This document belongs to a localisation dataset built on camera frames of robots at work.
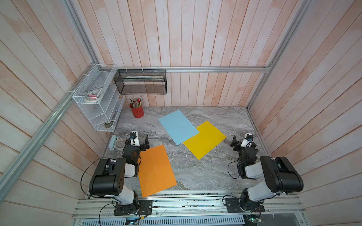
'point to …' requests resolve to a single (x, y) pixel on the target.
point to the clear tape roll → (120, 143)
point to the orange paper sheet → (156, 173)
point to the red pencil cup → (137, 111)
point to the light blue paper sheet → (179, 127)
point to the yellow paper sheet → (203, 142)
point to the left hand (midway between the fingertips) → (141, 136)
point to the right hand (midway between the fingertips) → (242, 136)
